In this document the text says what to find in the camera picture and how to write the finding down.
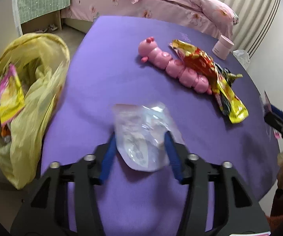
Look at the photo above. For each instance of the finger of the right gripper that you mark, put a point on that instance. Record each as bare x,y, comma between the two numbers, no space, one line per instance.
274,118

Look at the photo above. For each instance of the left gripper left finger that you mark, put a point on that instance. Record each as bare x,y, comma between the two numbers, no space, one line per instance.
45,212

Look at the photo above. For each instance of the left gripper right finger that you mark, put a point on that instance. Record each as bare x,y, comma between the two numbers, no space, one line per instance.
219,201

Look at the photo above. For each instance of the small pink sachet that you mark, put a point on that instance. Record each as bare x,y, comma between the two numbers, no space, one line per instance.
266,100

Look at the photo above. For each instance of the red snack wrapper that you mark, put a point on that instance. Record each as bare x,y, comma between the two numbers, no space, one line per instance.
196,59

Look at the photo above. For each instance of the pink yellow chip bag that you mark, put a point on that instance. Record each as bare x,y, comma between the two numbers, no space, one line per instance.
11,99

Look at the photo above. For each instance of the clear plastic blister package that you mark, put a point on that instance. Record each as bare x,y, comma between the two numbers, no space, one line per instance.
139,132

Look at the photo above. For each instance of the yellow red wafer bag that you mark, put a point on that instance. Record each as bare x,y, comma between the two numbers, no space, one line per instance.
230,105

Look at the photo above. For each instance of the black grey wrapper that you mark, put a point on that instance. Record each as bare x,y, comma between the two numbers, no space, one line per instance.
228,76

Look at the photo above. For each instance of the yellow trash bag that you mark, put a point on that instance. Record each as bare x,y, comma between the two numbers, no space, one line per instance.
42,62

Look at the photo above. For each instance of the purple table mat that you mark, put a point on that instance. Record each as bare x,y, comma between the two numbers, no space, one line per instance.
106,70

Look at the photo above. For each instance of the white plastic bag on floor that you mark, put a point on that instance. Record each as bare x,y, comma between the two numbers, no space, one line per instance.
243,57

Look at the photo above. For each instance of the pink cylindrical cup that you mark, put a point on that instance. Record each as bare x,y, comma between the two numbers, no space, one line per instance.
222,47

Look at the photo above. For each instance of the pink caterpillar toy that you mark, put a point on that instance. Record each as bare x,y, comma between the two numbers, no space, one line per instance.
150,52

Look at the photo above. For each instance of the beige pleated curtain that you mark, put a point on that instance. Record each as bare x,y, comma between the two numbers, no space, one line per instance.
255,19

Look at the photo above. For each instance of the pink floral bed duvet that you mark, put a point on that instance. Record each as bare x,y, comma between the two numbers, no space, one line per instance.
211,17

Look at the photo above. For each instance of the pink slippers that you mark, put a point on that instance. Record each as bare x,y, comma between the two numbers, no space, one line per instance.
42,31

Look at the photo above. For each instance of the white sneaker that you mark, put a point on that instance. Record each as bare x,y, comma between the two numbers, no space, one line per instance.
53,27

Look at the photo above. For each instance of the wooden bedside table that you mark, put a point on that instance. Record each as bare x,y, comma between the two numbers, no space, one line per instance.
42,22

